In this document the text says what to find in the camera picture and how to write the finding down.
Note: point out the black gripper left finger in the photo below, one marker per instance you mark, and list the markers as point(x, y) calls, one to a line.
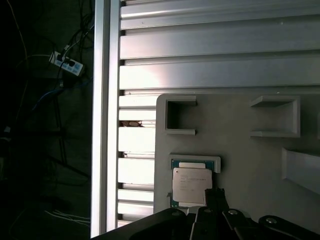
point(150, 225)

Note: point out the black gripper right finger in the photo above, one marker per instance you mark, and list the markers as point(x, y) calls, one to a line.
point(280, 230)

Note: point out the silver CPU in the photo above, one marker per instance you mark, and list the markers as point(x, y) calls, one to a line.
point(191, 182)

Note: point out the grey parts rack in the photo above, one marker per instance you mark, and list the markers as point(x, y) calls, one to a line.
point(237, 162)

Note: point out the white power strip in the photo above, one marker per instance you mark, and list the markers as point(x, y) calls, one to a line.
point(71, 66)

